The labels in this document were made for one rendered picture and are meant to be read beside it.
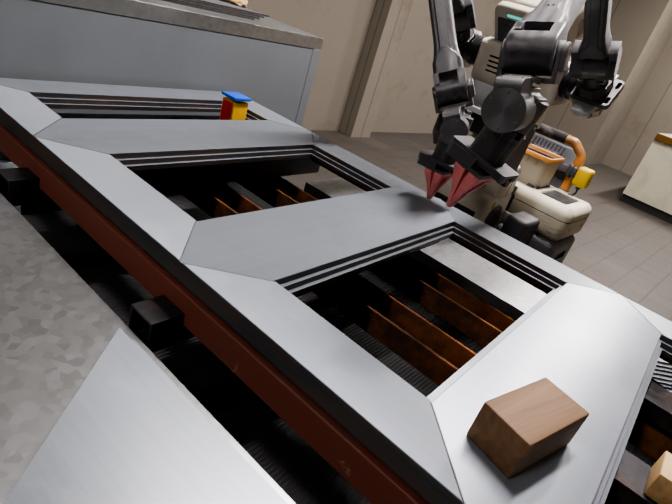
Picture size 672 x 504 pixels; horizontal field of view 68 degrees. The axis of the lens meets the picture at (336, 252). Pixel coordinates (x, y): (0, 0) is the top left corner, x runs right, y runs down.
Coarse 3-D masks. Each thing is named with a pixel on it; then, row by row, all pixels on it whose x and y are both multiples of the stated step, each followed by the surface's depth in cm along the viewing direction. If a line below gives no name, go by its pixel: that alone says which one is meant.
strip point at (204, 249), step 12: (204, 228) 76; (192, 240) 72; (204, 240) 73; (216, 240) 74; (192, 252) 70; (204, 252) 70; (216, 252) 71; (228, 252) 72; (192, 264) 67; (204, 264) 68; (216, 264) 69; (228, 264) 69; (240, 264) 70; (252, 264) 71; (252, 276) 69; (264, 276) 69
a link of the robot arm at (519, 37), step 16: (544, 0) 73; (560, 0) 72; (576, 0) 74; (528, 16) 70; (544, 16) 69; (560, 16) 68; (576, 16) 77; (512, 32) 68; (528, 32) 67; (544, 32) 66; (560, 32) 65; (512, 48) 67; (528, 48) 66; (544, 48) 65; (512, 64) 68; (528, 64) 67; (544, 64) 66
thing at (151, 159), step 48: (48, 96) 110; (96, 96) 118; (96, 192) 78; (144, 240) 72; (432, 240) 104; (480, 240) 109; (192, 288) 66; (288, 288) 72; (624, 432) 64; (432, 480) 47
